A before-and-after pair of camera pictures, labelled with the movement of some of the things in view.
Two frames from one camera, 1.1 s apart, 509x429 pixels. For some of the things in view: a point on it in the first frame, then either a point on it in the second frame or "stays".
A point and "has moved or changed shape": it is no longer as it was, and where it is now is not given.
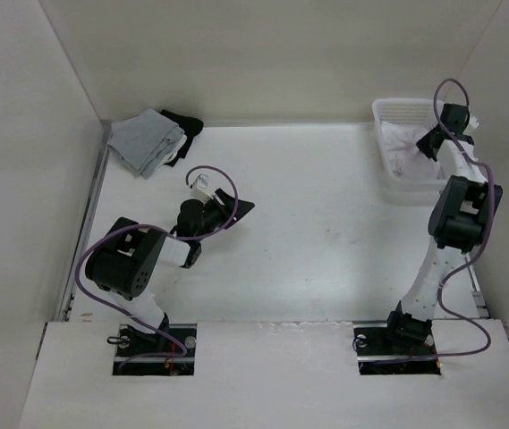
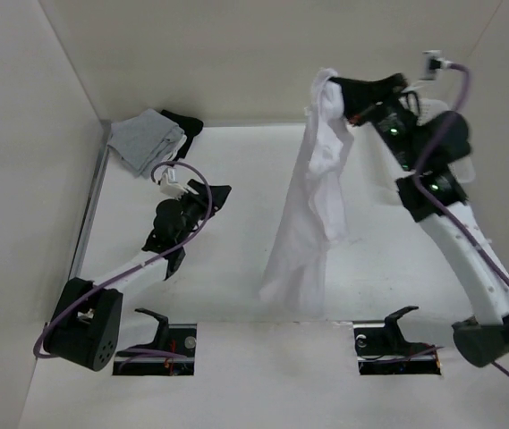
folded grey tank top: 143,141 stays
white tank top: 402,155 has moved or changed shape
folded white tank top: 176,150 stays
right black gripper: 422,143 to 370,96
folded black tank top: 192,127 stays
